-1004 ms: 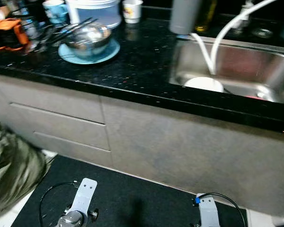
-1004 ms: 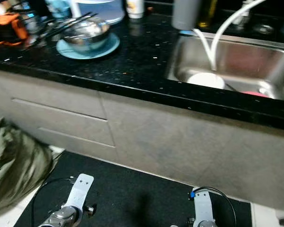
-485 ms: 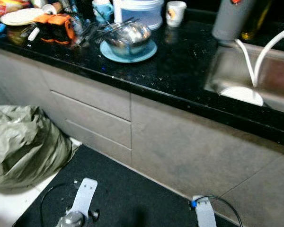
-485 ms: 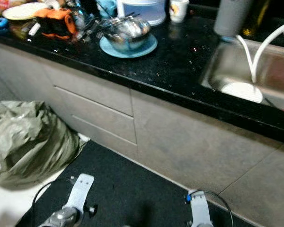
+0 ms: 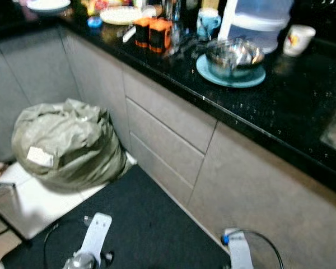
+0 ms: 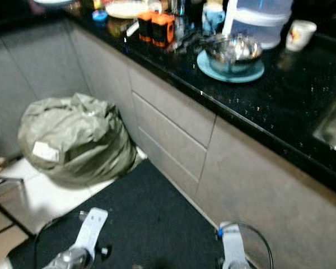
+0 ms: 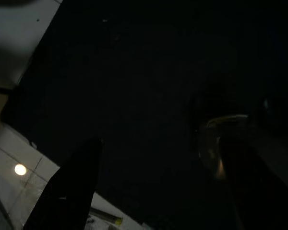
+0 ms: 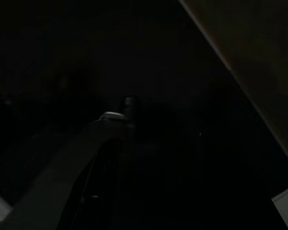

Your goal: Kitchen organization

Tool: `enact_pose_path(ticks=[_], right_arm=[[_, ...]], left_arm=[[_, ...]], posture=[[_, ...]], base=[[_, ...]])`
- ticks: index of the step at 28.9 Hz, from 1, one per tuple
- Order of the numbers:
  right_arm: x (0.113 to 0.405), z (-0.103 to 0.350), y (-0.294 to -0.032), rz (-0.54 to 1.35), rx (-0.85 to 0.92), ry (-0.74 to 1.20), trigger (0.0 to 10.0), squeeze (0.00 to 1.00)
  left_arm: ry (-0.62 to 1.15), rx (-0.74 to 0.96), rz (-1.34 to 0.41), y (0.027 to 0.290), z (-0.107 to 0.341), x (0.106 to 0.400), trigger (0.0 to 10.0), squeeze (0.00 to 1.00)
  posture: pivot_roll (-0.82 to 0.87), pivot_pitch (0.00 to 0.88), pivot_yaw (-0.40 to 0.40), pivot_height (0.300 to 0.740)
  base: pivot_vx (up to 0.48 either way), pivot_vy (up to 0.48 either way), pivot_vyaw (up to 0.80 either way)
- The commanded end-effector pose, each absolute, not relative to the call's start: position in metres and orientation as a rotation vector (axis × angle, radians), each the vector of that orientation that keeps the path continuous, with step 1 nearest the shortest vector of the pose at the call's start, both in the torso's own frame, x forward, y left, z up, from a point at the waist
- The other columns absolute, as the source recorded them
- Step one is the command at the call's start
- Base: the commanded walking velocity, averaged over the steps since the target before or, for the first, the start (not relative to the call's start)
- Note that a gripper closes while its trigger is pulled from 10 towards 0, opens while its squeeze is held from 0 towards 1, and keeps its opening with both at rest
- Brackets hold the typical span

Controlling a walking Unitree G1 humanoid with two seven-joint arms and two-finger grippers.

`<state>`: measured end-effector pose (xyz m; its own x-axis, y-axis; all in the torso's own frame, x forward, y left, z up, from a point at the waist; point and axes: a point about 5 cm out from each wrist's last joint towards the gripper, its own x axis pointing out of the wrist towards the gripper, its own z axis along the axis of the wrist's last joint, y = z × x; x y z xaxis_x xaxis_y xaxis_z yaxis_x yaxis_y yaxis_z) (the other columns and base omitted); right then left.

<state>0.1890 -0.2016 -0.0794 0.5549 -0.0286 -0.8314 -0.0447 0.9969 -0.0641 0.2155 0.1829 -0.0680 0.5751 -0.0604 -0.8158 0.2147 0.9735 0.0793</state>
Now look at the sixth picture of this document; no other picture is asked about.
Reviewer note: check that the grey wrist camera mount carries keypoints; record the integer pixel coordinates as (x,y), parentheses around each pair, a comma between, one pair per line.
(93,227)
(233,246)

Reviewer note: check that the blue round lid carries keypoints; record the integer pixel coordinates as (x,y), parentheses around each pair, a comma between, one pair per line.
(99,15)

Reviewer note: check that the grey cabinet door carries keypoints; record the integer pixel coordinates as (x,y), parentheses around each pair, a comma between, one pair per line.
(269,190)

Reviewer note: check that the white printed mug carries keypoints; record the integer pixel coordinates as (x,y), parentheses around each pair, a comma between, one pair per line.
(300,35)

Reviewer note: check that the teal plate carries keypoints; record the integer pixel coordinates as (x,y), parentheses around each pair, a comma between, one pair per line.
(210,72)

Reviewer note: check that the small orange black box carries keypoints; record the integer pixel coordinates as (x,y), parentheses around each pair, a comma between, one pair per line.
(144,26)

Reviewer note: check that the white plate with grey rim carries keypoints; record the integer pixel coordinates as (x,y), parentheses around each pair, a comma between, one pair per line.
(53,1)

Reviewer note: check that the cream plate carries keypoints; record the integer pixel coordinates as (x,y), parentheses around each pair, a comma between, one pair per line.
(126,9)

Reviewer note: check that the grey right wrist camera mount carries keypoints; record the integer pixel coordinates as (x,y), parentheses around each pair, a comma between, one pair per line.
(233,246)

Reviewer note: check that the clear plastic container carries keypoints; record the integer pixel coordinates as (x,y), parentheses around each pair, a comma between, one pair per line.
(260,19)

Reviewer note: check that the steel kitchen sink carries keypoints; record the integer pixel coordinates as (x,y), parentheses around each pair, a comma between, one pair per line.
(333,128)

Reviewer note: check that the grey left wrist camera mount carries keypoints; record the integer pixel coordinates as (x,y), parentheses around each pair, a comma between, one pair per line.
(93,227)

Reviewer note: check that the light blue mug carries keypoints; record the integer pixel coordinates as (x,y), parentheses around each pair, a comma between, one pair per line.
(213,17)

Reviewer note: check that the steel mixing bowl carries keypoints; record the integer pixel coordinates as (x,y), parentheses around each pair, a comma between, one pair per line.
(233,53)

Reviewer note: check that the large orange black box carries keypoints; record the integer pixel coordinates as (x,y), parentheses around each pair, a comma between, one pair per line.
(163,29)

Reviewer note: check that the grey drawer front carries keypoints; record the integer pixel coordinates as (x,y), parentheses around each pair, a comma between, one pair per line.
(171,106)
(167,140)
(163,166)

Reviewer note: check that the black floor mat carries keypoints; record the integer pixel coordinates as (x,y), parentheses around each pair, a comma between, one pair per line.
(151,224)

